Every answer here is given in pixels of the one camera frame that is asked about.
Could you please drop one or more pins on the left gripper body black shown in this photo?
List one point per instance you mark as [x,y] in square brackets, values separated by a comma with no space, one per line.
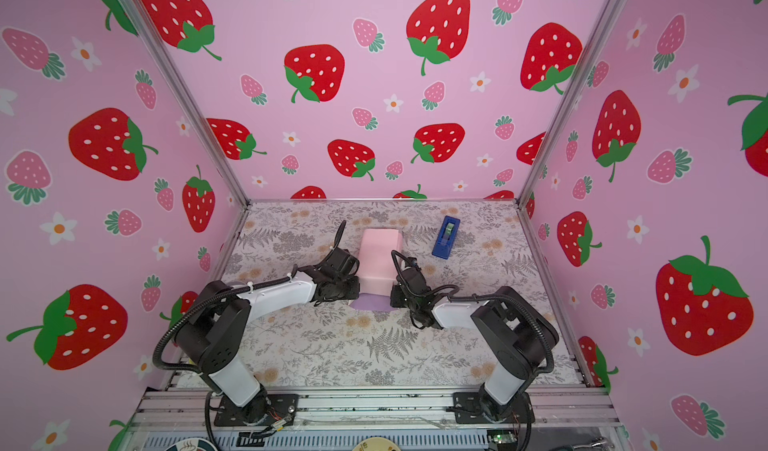
[348,288]

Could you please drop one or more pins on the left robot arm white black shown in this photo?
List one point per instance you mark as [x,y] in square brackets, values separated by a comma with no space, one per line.
[206,340]

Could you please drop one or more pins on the blue tape dispenser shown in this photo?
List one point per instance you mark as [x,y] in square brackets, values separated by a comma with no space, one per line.
[446,237]

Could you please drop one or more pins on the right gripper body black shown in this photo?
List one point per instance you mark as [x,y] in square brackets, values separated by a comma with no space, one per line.
[397,298]

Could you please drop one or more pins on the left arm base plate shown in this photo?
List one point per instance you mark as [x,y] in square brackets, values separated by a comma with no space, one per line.
[264,410]

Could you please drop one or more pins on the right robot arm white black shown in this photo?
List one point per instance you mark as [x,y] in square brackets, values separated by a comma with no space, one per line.
[519,337]

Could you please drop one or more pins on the purple wrapping paper sheet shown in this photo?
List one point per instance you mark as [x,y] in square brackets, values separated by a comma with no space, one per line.
[377,273]

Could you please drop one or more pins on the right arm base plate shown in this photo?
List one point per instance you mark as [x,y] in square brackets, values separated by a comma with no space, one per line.
[478,407]

